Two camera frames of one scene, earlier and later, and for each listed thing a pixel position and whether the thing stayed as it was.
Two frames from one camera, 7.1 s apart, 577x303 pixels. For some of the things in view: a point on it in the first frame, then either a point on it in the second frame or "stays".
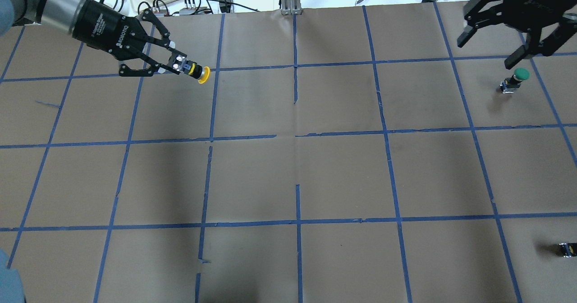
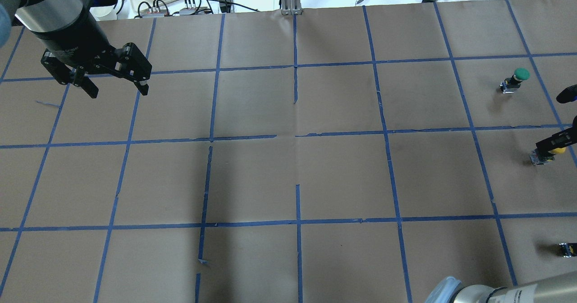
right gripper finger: x=548 y=46 to x=568 y=94
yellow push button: x=196 y=71 to x=538 y=158
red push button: x=566 y=250 stays
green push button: x=510 y=84 stays
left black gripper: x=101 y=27 to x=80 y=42
